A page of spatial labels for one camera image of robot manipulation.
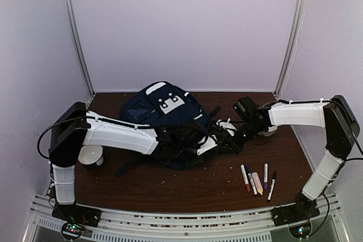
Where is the blue capped white marker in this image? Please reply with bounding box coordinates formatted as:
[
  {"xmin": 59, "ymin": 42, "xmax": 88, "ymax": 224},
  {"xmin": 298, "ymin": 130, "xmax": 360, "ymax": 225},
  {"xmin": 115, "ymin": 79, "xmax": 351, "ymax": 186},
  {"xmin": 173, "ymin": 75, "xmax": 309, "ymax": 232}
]
[{"xmin": 245, "ymin": 165, "xmax": 258, "ymax": 197}]

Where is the front aluminium rail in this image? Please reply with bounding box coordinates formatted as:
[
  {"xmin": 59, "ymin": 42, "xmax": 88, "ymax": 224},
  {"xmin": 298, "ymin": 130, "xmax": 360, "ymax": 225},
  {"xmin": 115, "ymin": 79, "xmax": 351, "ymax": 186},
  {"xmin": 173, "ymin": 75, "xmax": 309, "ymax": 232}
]
[{"xmin": 22, "ymin": 192, "xmax": 351, "ymax": 242}]

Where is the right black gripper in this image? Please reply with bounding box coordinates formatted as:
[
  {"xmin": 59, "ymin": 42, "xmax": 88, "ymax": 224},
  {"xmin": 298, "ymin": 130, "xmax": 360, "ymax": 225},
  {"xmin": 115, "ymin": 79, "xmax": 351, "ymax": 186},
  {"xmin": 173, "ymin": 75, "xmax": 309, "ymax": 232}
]
[{"xmin": 219, "ymin": 120, "xmax": 264, "ymax": 154}]

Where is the right aluminium frame post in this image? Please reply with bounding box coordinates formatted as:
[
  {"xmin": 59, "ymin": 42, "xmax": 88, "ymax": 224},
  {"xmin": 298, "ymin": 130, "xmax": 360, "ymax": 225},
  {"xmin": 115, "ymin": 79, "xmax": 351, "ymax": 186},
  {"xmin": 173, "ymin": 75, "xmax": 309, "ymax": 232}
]
[{"xmin": 274, "ymin": 0, "xmax": 307, "ymax": 99}]

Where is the white cup with black base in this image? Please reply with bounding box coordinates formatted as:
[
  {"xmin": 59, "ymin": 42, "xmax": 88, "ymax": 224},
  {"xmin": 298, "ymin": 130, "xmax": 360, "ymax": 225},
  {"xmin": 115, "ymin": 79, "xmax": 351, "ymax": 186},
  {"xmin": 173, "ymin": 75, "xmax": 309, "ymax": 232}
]
[{"xmin": 78, "ymin": 145, "xmax": 104, "ymax": 170}]

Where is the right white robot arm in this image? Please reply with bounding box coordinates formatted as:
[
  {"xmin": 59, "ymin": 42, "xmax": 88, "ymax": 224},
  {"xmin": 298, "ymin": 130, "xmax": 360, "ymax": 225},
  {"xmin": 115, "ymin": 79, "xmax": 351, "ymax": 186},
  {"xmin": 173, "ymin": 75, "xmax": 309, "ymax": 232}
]
[{"xmin": 211, "ymin": 95, "xmax": 360, "ymax": 220}]

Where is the black marker pen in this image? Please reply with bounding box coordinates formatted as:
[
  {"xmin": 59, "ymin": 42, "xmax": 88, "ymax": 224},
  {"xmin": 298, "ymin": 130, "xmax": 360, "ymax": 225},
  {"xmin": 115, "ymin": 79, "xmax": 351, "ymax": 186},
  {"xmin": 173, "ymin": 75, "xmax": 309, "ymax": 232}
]
[{"xmin": 267, "ymin": 171, "xmax": 277, "ymax": 203}]

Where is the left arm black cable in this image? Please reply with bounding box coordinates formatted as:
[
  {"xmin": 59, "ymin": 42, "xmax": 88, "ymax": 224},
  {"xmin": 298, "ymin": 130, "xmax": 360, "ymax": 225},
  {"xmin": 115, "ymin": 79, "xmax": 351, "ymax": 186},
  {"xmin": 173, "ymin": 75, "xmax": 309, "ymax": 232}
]
[{"xmin": 37, "ymin": 116, "xmax": 210, "ymax": 160}]

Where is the white scalloped ceramic bowl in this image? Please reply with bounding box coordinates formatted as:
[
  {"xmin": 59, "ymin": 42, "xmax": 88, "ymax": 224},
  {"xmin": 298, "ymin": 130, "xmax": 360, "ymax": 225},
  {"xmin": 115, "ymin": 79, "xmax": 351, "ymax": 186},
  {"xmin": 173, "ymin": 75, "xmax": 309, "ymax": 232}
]
[{"xmin": 259, "ymin": 126, "xmax": 278, "ymax": 137}]

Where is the aluminium frame post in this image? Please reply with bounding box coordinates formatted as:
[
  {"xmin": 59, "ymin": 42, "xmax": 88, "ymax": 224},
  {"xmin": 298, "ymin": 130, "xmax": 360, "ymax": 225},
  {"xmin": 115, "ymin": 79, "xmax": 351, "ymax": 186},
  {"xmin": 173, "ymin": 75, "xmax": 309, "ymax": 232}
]
[
  {"xmin": 64, "ymin": 0, "xmax": 95, "ymax": 96},
  {"xmin": 274, "ymin": 0, "xmax": 307, "ymax": 99}
]

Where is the brown capped white marker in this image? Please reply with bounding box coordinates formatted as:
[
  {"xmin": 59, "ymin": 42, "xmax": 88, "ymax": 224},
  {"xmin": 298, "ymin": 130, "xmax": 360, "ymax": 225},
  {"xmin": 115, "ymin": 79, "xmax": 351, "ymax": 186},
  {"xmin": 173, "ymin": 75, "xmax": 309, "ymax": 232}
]
[{"xmin": 240, "ymin": 164, "xmax": 251, "ymax": 192}]

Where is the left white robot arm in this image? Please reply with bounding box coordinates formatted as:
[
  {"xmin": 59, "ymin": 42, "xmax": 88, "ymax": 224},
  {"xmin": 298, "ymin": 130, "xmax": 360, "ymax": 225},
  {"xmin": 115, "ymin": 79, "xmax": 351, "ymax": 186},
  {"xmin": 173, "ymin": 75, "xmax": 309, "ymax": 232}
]
[{"xmin": 49, "ymin": 102, "xmax": 218, "ymax": 224}]

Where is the left aluminium frame post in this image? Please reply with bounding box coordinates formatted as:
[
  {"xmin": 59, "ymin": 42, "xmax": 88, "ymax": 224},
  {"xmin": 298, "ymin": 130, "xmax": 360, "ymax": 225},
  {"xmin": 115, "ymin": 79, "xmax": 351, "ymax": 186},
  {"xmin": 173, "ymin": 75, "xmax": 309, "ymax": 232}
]
[{"xmin": 64, "ymin": 0, "xmax": 95, "ymax": 96}]

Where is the purple capped white marker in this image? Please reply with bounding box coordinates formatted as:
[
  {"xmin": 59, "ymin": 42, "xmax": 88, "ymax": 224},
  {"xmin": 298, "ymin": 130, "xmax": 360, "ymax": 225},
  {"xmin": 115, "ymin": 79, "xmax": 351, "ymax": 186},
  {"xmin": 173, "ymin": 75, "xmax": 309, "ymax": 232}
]
[{"xmin": 263, "ymin": 163, "xmax": 268, "ymax": 190}]

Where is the pink and yellow highlighter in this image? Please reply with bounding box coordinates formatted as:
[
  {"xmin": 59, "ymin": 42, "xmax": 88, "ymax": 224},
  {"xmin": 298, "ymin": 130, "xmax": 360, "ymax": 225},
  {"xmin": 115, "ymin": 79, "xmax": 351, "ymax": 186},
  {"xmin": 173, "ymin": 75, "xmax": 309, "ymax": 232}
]
[{"xmin": 251, "ymin": 172, "xmax": 264, "ymax": 196}]

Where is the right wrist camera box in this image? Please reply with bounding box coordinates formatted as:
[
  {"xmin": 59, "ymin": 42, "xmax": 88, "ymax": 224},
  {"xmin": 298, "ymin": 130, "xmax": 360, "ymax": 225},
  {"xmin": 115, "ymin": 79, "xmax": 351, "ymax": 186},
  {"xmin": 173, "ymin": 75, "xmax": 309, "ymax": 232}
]
[{"xmin": 233, "ymin": 96, "xmax": 259, "ymax": 120}]

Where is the navy blue student backpack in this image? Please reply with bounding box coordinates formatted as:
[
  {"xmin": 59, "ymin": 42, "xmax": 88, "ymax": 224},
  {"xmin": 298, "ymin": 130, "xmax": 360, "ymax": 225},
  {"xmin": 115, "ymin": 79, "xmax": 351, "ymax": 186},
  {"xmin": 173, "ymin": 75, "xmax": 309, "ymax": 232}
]
[{"xmin": 119, "ymin": 81, "xmax": 212, "ymax": 165}]

